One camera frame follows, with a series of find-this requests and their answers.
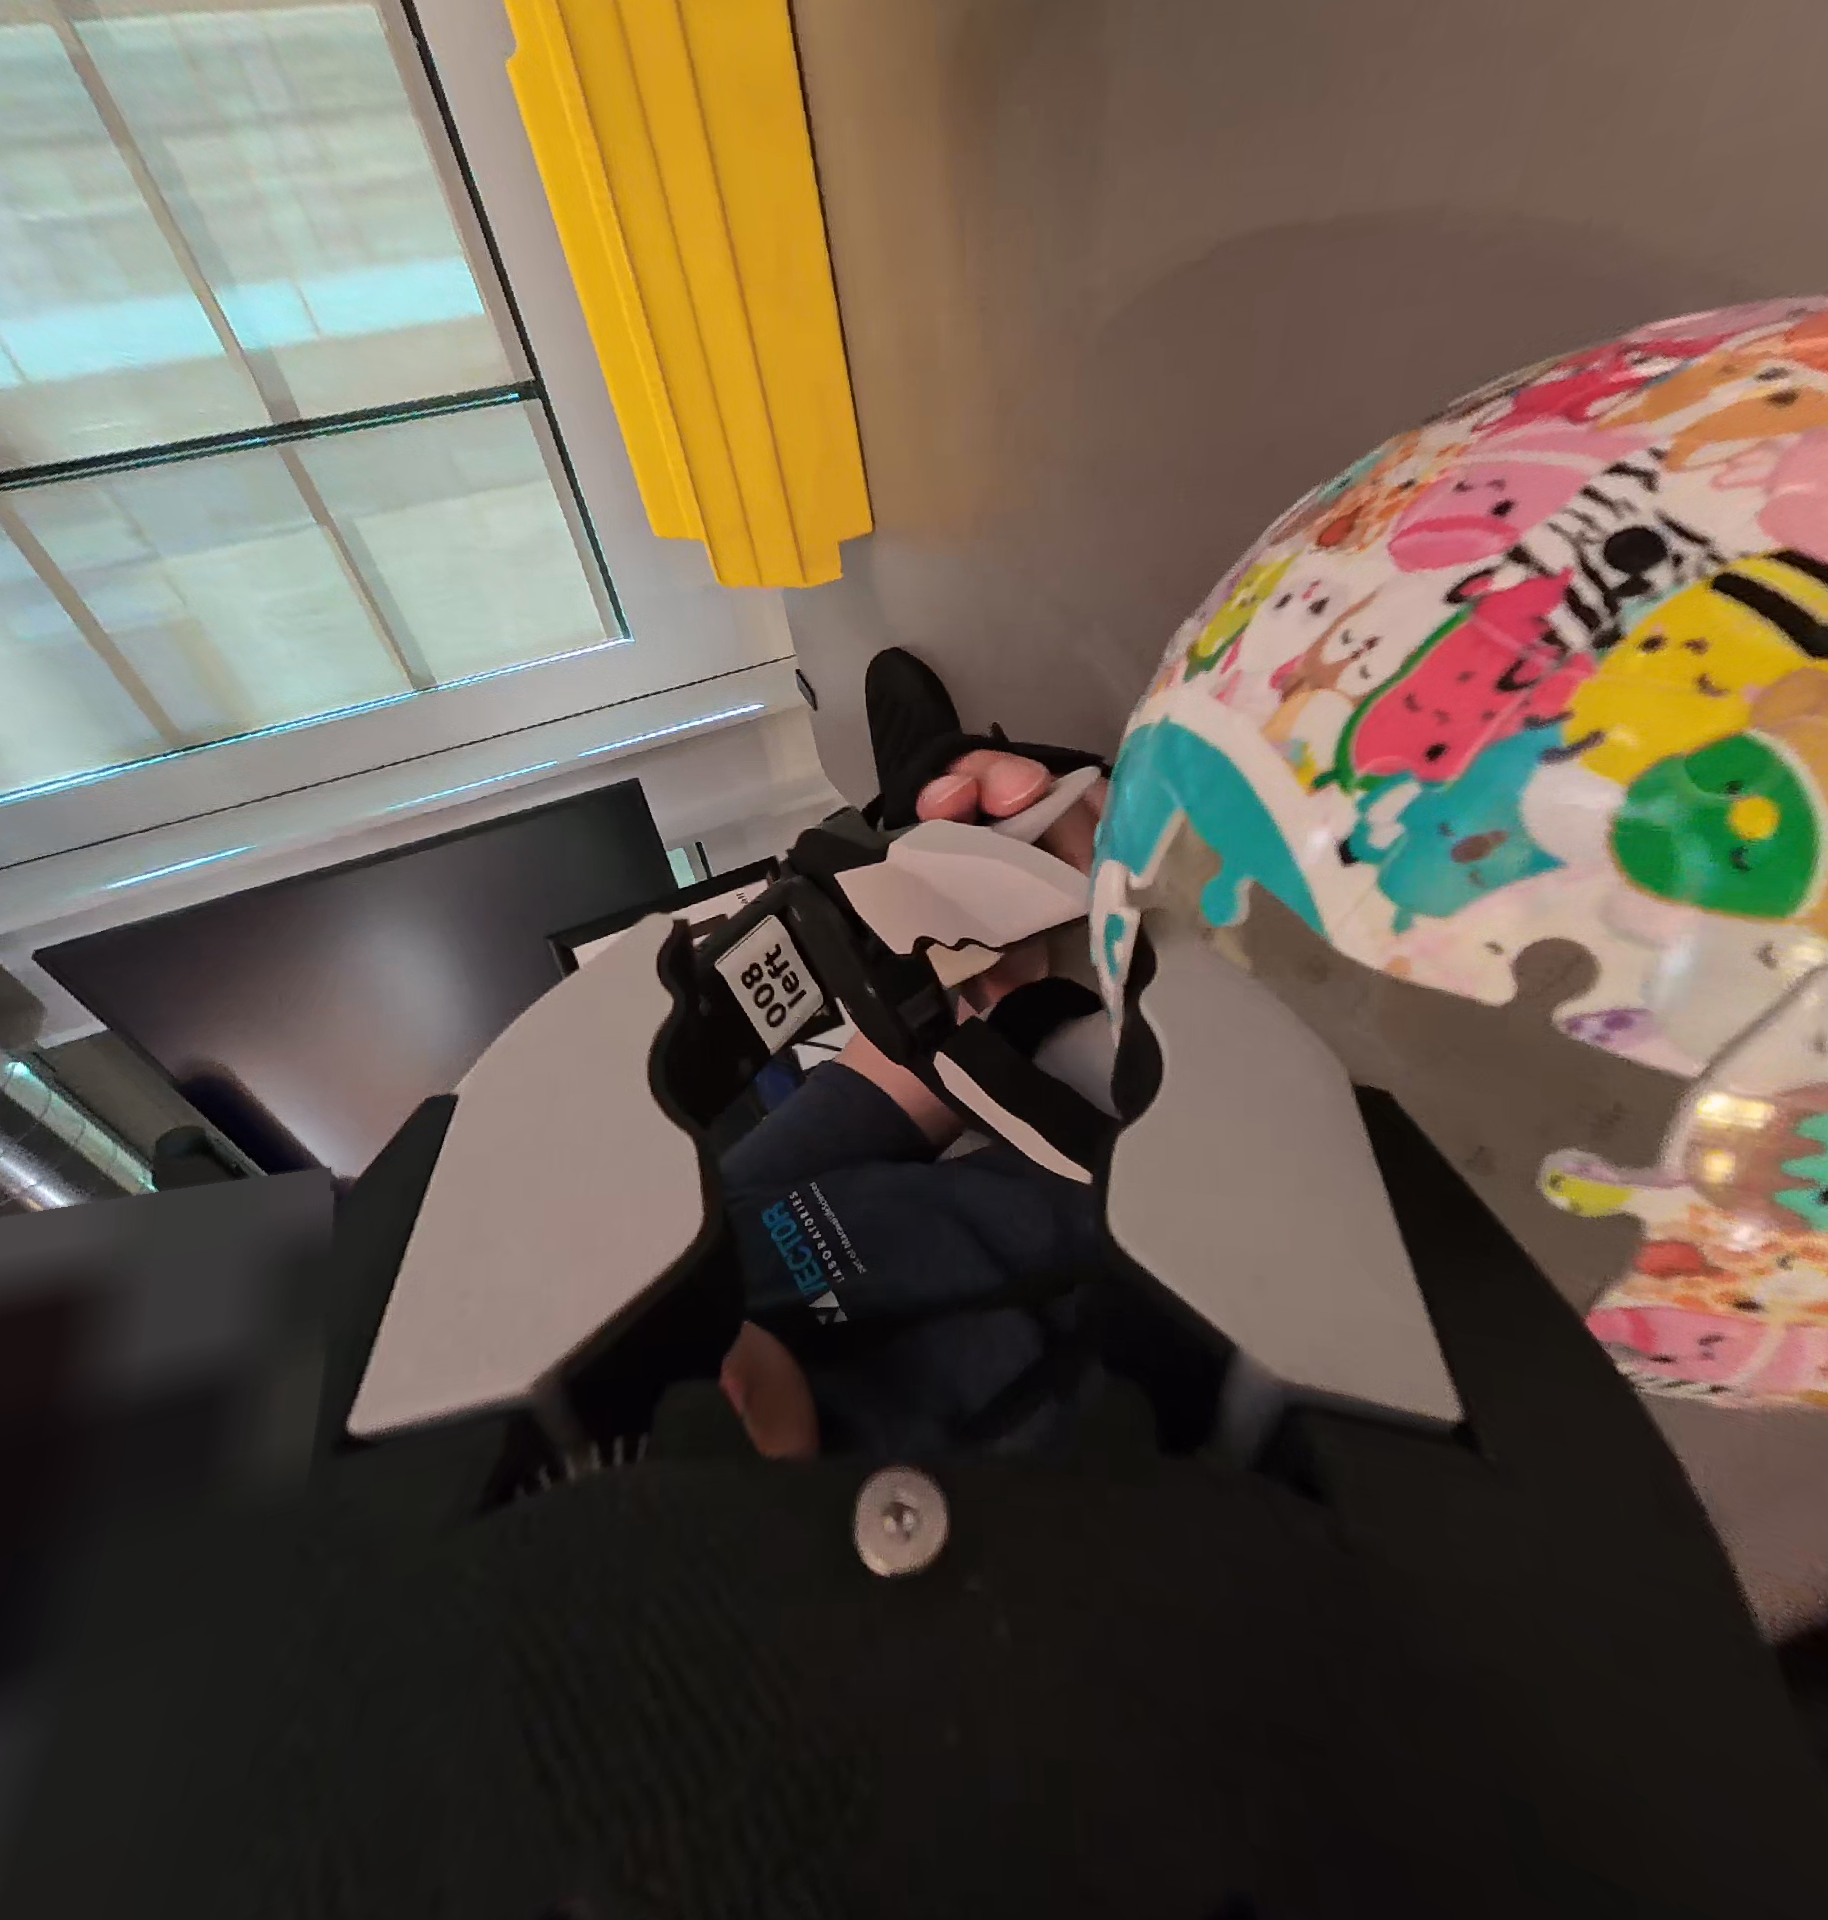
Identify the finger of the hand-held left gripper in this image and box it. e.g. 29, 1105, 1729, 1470
925, 974, 1130, 1190
838, 825, 1095, 992

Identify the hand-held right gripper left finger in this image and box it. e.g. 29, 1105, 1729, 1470
343, 913, 743, 1451

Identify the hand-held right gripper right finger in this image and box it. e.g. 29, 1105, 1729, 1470
1085, 923, 1466, 1464

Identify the colourful puzzle ball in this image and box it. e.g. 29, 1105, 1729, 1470
1085, 292, 1828, 1417

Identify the person's left forearm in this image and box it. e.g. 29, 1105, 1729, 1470
829, 1050, 963, 1163

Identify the person's left hand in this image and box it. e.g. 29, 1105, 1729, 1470
859, 644, 1118, 877

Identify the person's dark blue shirt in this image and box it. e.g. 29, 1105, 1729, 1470
716, 1050, 1163, 1464

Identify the stack of yellow bins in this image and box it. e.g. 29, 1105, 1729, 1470
501, 0, 876, 592

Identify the white framed window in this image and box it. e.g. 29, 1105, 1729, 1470
0, 0, 634, 820

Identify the silver ventilation duct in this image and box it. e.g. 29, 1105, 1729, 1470
0, 1003, 157, 1221

